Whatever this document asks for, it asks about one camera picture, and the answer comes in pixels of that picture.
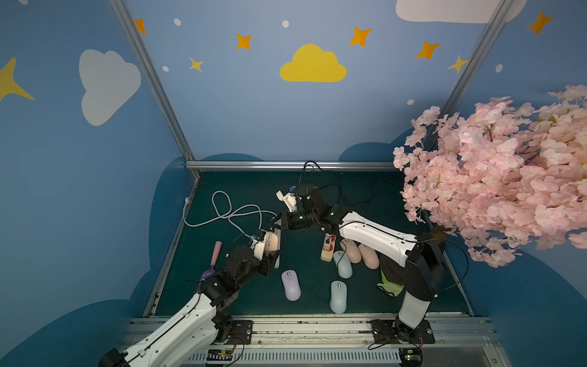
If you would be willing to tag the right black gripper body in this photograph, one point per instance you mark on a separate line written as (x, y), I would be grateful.
(286, 221)

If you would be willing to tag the pink cherry blossom tree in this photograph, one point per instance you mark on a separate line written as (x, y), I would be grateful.
(503, 177)

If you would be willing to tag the purple pink garden fork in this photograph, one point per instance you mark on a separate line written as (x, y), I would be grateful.
(212, 267)

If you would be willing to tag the aluminium frame rail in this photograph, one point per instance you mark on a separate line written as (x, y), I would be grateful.
(341, 166)

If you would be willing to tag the black green work glove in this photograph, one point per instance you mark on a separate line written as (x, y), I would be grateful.
(389, 288)

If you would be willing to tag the purple wireless mouse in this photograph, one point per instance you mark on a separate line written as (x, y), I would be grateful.
(292, 288)

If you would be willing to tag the white power strip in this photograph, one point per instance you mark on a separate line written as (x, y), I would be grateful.
(276, 227)

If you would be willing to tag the pink charger adapter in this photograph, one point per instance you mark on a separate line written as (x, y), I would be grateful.
(271, 242)

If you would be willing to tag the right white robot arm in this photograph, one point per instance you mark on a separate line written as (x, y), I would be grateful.
(418, 262)

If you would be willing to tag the light green wireless mouse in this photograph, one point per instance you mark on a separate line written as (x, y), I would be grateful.
(338, 299)

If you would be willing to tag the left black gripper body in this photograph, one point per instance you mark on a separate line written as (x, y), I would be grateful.
(274, 256)

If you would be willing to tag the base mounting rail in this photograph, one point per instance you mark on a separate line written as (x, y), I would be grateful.
(354, 339)

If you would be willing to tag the pink mouse near strip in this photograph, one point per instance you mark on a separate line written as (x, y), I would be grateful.
(352, 250)

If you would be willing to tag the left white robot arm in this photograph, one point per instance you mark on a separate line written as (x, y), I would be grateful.
(203, 321)

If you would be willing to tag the cream red power strip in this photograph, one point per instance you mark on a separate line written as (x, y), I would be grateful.
(327, 251)

